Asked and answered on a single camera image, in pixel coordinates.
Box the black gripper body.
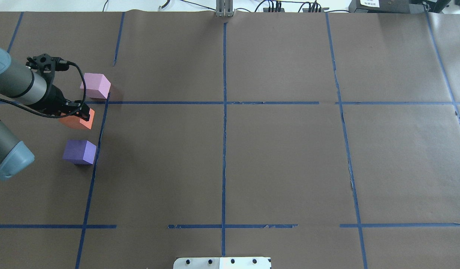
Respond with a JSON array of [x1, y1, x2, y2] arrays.
[[30, 85, 71, 114]]

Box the orange foam cube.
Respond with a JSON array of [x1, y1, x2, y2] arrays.
[[58, 109, 95, 130]]

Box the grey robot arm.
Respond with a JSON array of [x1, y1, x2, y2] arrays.
[[0, 48, 93, 181]]

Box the light pink foam cube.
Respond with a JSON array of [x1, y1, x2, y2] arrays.
[[84, 73, 111, 99]]

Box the dark purple foam cube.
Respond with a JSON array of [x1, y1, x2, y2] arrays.
[[62, 140, 97, 165]]

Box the black power strip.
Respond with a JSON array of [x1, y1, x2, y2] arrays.
[[298, 2, 329, 13], [263, 0, 284, 13]]

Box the black equipment box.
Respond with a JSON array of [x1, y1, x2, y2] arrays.
[[348, 0, 450, 14]]

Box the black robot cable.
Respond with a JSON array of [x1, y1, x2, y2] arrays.
[[0, 62, 87, 119]]

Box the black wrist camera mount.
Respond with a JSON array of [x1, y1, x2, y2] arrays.
[[25, 53, 70, 73]]

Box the grey metal post bracket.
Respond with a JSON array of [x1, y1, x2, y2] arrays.
[[216, 0, 235, 17]]

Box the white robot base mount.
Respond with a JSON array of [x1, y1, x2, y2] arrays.
[[173, 257, 272, 269]]

